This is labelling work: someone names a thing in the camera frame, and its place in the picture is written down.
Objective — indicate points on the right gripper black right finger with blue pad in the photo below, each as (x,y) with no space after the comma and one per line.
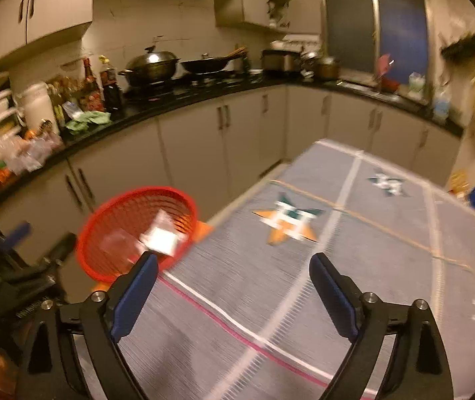
(359,317)

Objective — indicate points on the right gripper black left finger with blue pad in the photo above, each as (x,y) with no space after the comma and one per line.
(106,317)

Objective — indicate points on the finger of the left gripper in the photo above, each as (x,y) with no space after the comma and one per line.
(13,238)
(60,251)

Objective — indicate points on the red plastic basket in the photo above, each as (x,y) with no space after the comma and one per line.
(134,211)

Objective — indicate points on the crumpled clear plastic bag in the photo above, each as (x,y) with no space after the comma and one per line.
(121,249)

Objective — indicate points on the white medicine box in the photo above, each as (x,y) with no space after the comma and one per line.
(162,236)

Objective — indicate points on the green dishcloth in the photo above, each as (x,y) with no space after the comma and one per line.
(84,121)

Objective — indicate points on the grey patterned tablecloth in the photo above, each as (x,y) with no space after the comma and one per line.
(239,318)

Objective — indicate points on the white ceramic jar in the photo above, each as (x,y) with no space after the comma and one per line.
(36,106)

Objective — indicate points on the dark sauce bottle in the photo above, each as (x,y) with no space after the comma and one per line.
(113,100)

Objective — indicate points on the lidded steel wok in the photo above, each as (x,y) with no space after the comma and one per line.
(149,68)

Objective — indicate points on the blue white detergent bottle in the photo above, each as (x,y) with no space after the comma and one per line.
(441,106)

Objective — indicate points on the black frying pan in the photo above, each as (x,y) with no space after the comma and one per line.
(212,64)

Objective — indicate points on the green detergent jug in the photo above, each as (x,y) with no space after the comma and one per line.
(416,85)

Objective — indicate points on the steel stockpot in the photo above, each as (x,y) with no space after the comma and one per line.
(321,67)

